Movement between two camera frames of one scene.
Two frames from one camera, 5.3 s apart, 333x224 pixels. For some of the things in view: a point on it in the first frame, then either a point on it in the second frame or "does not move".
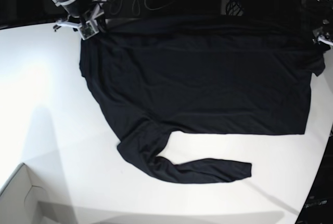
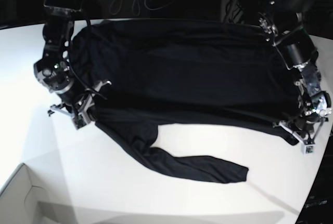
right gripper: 320,35 -> 306,127
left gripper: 88,25 -> 78,100
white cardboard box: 23,199 does not move
